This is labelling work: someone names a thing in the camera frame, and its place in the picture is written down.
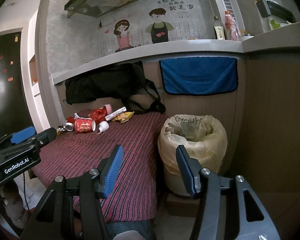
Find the cartoon wall sticker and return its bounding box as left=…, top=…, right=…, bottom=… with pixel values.
left=95, top=0, right=203, bottom=57

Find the sauce bottle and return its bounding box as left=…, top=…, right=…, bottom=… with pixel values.
left=213, top=16, right=226, bottom=40

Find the white red wrapper box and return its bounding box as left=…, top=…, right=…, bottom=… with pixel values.
left=106, top=107, right=127, bottom=121

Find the red packaged bottle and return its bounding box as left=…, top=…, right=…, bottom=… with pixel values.
left=224, top=10, right=241, bottom=41

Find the yellow snack bag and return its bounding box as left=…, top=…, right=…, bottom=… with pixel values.
left=112, top=112, right=134, bottom=124

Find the red paper cup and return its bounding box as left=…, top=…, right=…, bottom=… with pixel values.
left=75, top=118, right=96, bottom=133

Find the pink sponge with purple pad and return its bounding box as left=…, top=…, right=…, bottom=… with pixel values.
left=104, top=104, right=113, bottom=115

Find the blue hanging towel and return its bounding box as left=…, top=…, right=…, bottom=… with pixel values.
left=159, top=56, right=238, bottom=96

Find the black door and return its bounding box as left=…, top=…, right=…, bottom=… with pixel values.
left=0, top=31, right=33, bottom=137

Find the red plastic bag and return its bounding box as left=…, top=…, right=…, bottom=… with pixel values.
left=89, top=108, right=108, bottom=124

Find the trash bin with yellow bag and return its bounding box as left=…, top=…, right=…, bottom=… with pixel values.
left=158, top=114, right=228, bottom=197

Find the grey counter ledge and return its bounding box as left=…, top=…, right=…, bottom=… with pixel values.
left=52, top=22, right=300, bottom=85

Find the red plaid tablecloth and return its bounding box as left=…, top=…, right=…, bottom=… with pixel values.
left=31, top=109, right=169, bottom=223

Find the white paper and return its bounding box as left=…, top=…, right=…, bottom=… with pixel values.
left=97, top=121, right=109, bottom=134

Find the black hanging bag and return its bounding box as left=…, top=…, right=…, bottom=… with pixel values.
left=65, top=61, right=166, bottom=114

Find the black wall rack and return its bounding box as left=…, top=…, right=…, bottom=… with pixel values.
left=256, top=0, right=296, bottom=23

